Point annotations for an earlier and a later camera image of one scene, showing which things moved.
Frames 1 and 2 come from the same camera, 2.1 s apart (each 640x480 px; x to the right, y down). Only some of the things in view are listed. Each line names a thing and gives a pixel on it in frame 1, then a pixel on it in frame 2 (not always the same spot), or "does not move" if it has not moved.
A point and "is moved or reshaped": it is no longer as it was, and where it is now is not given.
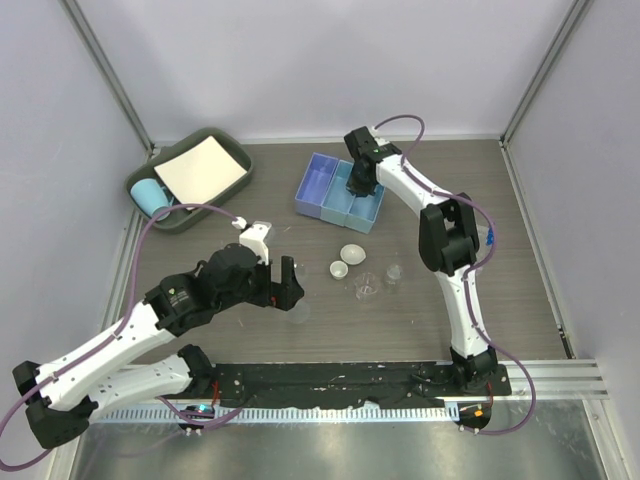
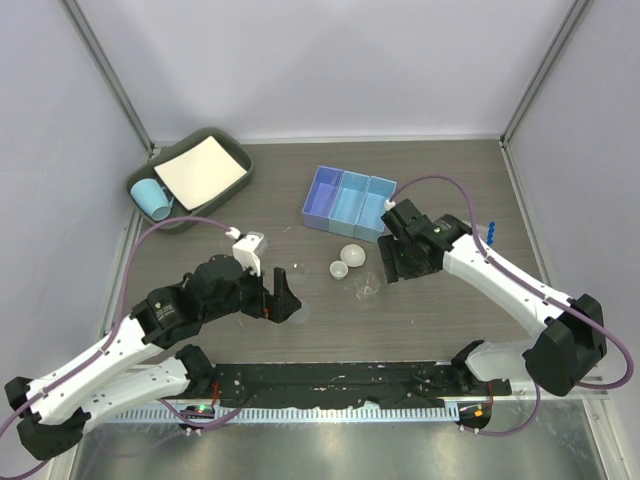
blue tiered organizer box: (323, 195) is moved or reshaped
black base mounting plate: (408, 384) does not move
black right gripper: (360, 191) → (389, 247)
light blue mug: (150, 197) does not move
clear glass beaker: (366, 286) does not move
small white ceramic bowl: (338, 269) does not move
